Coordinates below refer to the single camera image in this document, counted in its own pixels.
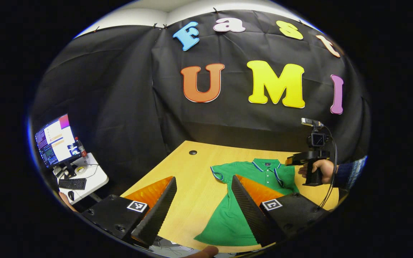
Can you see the black keyboard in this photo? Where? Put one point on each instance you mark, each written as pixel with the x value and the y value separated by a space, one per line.
pixel 72 184

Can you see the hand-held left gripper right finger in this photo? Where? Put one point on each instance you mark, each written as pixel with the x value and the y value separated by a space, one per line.
pixel 249 211

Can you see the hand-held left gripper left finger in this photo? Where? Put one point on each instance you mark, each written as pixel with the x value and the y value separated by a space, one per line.
pixel 156 215

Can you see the white tape roll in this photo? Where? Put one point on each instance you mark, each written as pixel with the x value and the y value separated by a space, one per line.
pixel 81 170

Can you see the red bottle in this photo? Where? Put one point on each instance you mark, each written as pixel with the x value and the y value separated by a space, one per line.
pixel 81 148

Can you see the computer monitor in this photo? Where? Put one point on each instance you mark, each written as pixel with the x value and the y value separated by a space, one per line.
pixel 57 139

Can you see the green T-shirt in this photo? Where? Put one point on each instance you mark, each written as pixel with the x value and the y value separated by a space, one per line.
pixel 228 218

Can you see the black computer mouse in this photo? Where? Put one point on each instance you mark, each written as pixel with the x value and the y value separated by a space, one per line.
pixel 71 195

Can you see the white side table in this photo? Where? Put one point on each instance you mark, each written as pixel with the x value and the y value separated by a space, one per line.
pixel 95 179

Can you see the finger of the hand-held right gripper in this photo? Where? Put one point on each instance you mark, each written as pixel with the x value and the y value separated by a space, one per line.
pixel 299 158

